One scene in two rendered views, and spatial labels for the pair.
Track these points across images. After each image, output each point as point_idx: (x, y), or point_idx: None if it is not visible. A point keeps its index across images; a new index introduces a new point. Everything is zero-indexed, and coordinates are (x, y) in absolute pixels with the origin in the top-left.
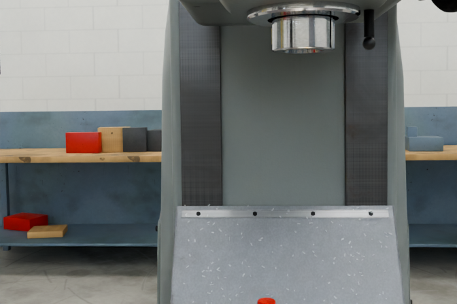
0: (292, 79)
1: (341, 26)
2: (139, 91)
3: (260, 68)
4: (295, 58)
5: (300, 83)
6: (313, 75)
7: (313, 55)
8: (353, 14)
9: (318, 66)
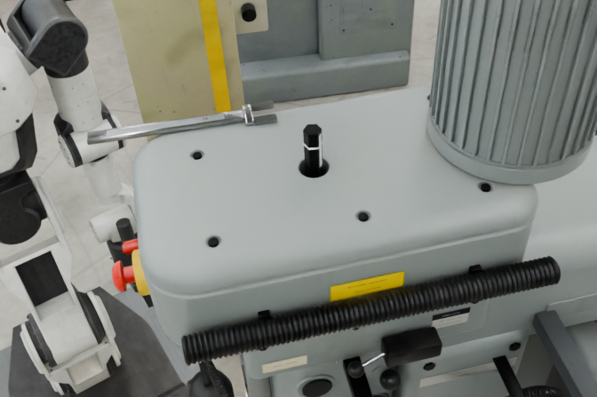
0: (519, 372)
1: (544, 385)
2: None
3: None
4: (522, 366)
5: (521, 379)
6: (527, 385)
7: (529, 377)
8: None
9: (529, 385)
